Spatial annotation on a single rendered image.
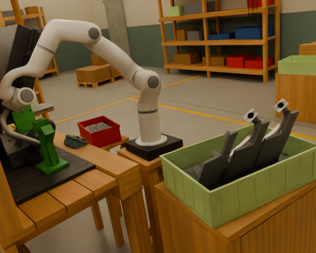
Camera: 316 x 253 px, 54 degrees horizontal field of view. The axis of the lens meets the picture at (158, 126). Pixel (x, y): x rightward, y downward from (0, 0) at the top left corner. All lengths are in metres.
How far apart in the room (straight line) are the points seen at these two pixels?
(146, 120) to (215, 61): 5.65
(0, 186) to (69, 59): 10.75
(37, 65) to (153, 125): 0.68
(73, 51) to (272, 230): 11.02
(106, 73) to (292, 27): 4.44
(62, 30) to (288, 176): 1.22
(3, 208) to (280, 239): 1.16
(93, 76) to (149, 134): 6.29
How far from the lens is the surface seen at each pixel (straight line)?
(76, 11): 12.15
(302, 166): 1.52
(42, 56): 1.59
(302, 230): 1.70
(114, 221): 2.40
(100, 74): 8.10
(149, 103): 1.73
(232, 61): 6.97
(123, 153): 1.87
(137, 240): 1.80
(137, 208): 1.71
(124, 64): 1.68
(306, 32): 6.69
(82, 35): 1.56
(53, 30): 1.60
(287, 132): 1.52
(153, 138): 1.79
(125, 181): 1.59
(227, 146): 1.29
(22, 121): 1.94
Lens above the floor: 1.62
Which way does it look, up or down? 20 degrees down
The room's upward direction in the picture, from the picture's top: 8 degrees counter-clockwise
